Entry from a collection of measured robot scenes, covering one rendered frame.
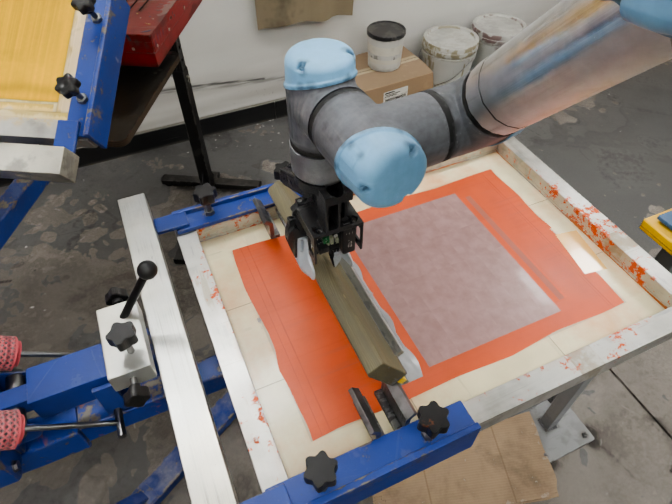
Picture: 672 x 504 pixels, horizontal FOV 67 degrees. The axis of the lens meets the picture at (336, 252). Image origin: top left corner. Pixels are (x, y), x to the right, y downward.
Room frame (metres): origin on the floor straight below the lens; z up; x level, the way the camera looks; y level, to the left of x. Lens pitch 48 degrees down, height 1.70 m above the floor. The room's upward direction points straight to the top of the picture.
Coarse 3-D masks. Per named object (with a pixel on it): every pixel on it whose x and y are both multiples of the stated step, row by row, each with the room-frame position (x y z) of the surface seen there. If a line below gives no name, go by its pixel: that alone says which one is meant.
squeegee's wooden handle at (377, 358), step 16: (272, 192) 0.68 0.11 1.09; (288, 192) 0.68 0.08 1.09; (288, 208) 0.63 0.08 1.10; (320, 256) 0.52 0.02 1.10; (320, 272) 0.49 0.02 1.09; (336, 272) 0.50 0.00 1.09; (336, 288) 0.46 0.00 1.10; (352, 288) 0.49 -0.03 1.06; (336, 304) 0.44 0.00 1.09; (352, 304) 0.43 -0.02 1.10; (352, 320) 0.40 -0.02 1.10; (368, 320) 0.42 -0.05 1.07; (352, 336) 0.38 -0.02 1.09; (368, 336) 0.38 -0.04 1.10; (368, 352) 0.35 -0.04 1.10; (384, 352) 0.36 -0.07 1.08; (368, 368) 0.33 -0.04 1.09; (384, 368) 0.33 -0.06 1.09; (400, 368) 0.35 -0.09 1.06
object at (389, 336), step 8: (344, 264) 0.55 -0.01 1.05; (352, 272) 0.53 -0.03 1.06; (352, 280) 0.51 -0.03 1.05; (360, 280) 0.51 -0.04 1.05; (360, 288) 0.49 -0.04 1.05; (360, 296) 0.48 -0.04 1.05; (368, 296) 0.48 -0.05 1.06; (368, 304) 0.46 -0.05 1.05; (376, 312) 0.45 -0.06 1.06; (376, 320) 0.44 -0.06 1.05; (384, 320) 0.43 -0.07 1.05; (384, 328) 0.42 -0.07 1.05; (384, 336) 0.41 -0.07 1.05; (392, 336) 0.40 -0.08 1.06; (392, 344) 0.39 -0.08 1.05; (400, 352) 0.38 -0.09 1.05
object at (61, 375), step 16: (80, 352) 0.39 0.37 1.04; (96, 352) 0.39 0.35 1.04; (32, 368) 0.36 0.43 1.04; (48, 368) 0.36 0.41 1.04; (64, 368) 0.36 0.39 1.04; (80, 368) 0.36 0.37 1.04; (96, 368) 0.36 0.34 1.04; (32, 384) 0.34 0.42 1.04; (48, 384) 0.34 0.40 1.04; (64, 384) 0.34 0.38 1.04; (80, 384) 0.34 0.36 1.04; (96, 384) 0.34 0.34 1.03; (32, 400) 0.31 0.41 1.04; (48, 400) 0.32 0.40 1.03; (64, 400) 0.32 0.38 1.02; (80, 400) 0.33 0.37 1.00; (48, 416) 0.31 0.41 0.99
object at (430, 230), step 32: (448, 192) 0.83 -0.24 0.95; (480, 192) 0.83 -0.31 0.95; (512, 192) 0.83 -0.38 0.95; (384, 224) 0.74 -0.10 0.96; (416, 224) 0.74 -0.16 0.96; (448, 224) 0.74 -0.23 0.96; (480, 224) 0.74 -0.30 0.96; (512, 224) 0.74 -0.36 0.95; (544, 224) 0.74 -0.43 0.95; (256, 256) 0.65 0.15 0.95; (288, 256) 0.65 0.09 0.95; (352, 256) 0.65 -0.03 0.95; (384, 256) 0.65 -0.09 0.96; (416, 256) 0.65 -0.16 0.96; (448, 256) 0.65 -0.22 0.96; (256, 288) 0.57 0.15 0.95; (288, 288) 0.57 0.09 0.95; (320, 288) 0.57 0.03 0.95; (384, 288) 0.57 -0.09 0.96; (288, 320) 0.50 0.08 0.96
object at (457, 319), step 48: (528, 240) 0.69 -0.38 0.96; (432, 288) 0.57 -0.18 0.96; (480, 288) 0.57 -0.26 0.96; (528, 288) 0.57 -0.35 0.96; (576, 288) 0.57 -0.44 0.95; (288, 336) 0.47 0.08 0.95; (336, 336) 0.47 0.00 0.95; (432, 336) 0.47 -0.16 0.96; (480, 336) 0.47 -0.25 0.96; (528, 336) 0.47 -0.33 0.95; (288, 384) 0.38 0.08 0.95; (336, 384) 0.38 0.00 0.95; (432, 384) 0.38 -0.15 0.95
